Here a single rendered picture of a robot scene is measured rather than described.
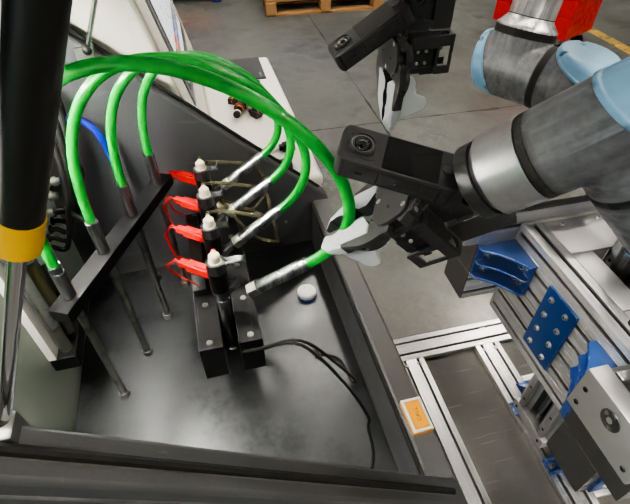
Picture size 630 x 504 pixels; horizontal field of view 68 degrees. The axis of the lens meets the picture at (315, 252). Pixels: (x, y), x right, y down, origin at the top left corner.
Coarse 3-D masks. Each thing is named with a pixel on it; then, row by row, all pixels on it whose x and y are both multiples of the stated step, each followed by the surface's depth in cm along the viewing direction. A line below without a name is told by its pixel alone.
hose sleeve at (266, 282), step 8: (296, 264) 58; (304, 264) 58; (272, 272) 61; (280, 272) 60; (288, 272) 59; (296, 272) 59; (304, 272) 59; (256, 280) 62; (264, 280) 61; (272, 280) 60; (280, 280) 60; (264, 288) 61
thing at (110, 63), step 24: (72, 72) 42; (96, 72) 42; (144, 72) 42; (168, 72) 42; (192, 72) 42; (240, 96) 43; (288, 120) 45; (312, 144) 46; (48, 264) 59; (312, 264) 58
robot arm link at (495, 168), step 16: (496, 128) 39; (512, 128) 41; (480, 144) 39; (496, 144) 38; (512, 144) 37; (480, 160) 39; (496, 160) 38; (512, 160) 37; (480, 176) 39; (496, 176) 38; (512, 176) 37; (480, 192) 40; (496, 192) 39; (512, 192) 38; (528, 192) 37; (496, 208) 40; (512, 208) 40
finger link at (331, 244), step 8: (352, 224) 51; (360, 224) 50; (368, 224) 49; (336, 232) 53; (344, 232) 52; (352, 232) 50; (360, 232) 49; (328, 240) 54; (336, 240) 52; (344, 240) 51; (328, 248) 54; (336, 248) 52; (352, 256) 54; (360, 256) 53; (368, 256) 53; (376, 256) 53; (368, 264) 54; (376, 264) 54
